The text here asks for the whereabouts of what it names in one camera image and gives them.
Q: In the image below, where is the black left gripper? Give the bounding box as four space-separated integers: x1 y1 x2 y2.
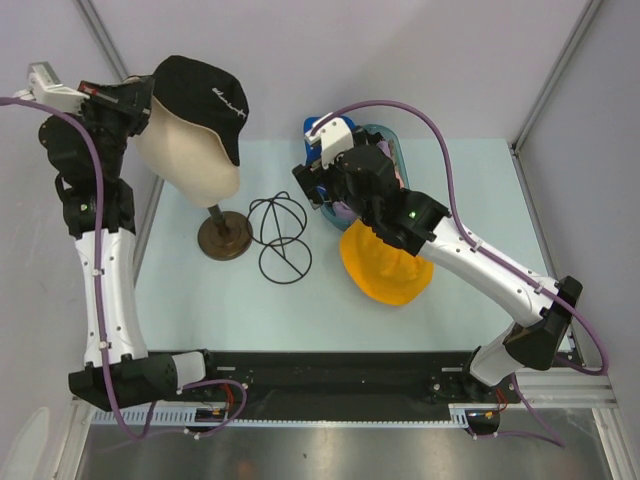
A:
69 77 152 179

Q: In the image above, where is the purple bucket hat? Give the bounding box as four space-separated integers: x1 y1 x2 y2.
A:
324 140 395 231

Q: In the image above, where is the black bucket hat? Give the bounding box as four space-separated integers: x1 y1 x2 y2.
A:
152 55 249 167

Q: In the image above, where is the yellow bucket hat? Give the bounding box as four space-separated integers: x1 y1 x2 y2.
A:
339 220 435 307

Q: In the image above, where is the pink bucket hat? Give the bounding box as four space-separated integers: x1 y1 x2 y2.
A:
394 163 405 188

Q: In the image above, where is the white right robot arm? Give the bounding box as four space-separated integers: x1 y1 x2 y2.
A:
292 141 582 401

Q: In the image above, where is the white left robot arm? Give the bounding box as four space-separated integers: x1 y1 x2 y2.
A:
38 76 221 411

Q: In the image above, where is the teal plastic basket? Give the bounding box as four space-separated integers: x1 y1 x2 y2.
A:
316 124 409 232

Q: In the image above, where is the beige mannequin head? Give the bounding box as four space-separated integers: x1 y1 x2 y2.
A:
134 99 240 208

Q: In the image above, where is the brown round stand base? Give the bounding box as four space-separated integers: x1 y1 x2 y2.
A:
197 205 253 261

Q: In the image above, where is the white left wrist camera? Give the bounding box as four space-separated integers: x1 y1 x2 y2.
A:
13 62 89 114

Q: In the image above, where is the black wire hat stand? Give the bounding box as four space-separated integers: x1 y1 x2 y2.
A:
246 190 313 286

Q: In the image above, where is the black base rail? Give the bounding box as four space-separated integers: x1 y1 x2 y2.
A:
99 349 586 426

